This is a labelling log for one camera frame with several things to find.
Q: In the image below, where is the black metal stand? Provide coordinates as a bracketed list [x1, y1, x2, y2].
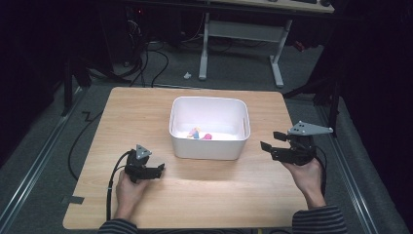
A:
[282, 72, 346, 138]
[59, 53, 94, 118]

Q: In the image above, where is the black floor cable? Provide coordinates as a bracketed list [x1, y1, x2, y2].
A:
[66, 109, 105, 182]

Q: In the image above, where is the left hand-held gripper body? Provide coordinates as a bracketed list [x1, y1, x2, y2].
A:
[124, 143, 153, 184]

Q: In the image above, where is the grey tape strip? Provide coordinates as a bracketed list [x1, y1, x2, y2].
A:
[60, 195, 86, 206]

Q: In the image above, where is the metal floor rail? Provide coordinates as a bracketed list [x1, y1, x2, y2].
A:
[0, 87, 86, 226]
[316, 103, 380, 234]

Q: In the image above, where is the person's right hand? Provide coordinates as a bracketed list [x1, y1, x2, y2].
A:
[282, 157, 327, 210]

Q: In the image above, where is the pink ball rope toy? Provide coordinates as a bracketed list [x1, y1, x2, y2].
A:
[186, 127, 204, 140]

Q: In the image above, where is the white plastic bin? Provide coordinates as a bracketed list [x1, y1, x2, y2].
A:
[169, 96, 252, 161]

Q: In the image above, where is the person's left hand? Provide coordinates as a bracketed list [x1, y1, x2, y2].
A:
[113, 170, 151, 221]

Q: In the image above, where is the dark computer tower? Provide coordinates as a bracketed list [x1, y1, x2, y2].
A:
[106, 5, 148, 66]

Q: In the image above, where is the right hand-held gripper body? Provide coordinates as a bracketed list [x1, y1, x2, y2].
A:
[271, 120, 335, 167]

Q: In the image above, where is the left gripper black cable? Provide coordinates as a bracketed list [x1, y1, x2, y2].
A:
[105, 149, 134, 222]

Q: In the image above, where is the desk with white legs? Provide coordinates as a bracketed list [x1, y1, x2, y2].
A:
[197, 0, 336, 89]

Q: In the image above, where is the bundle of black cables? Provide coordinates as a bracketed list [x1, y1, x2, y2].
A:
[111, 40, 170, 89]

